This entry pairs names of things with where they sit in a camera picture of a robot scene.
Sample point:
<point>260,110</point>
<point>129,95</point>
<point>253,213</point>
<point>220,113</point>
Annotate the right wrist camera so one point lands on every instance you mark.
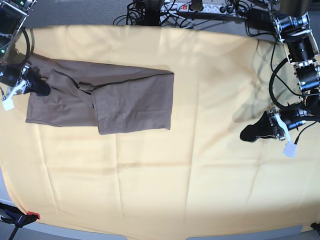
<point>8,104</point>

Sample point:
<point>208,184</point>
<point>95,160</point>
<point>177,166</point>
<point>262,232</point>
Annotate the black stand post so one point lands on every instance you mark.
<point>151,15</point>

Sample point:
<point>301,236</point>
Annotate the black clamp at right corner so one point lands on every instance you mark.
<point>315,226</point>

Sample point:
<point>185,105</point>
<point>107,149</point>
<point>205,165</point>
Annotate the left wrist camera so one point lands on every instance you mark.
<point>290,149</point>

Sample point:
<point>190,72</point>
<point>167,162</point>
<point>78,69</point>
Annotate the yellow tablecloth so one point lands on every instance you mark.
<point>196,179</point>

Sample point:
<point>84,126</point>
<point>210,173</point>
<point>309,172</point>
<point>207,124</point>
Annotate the brown T-shirt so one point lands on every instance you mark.
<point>113,98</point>

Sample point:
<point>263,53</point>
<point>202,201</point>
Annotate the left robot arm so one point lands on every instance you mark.
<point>289,23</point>

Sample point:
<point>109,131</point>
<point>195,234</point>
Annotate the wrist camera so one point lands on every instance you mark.
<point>290,149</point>
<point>8,104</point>

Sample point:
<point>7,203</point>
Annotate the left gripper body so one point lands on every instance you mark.
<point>288,117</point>

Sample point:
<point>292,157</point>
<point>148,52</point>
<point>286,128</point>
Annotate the black power adapter brick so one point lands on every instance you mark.
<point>259,19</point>

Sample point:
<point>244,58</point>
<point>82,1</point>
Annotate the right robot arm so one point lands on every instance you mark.
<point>13,14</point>

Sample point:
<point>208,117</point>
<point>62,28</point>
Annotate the white power strip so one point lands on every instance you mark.
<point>180,8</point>

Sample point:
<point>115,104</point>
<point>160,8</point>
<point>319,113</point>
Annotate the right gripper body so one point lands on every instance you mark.
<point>19,80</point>

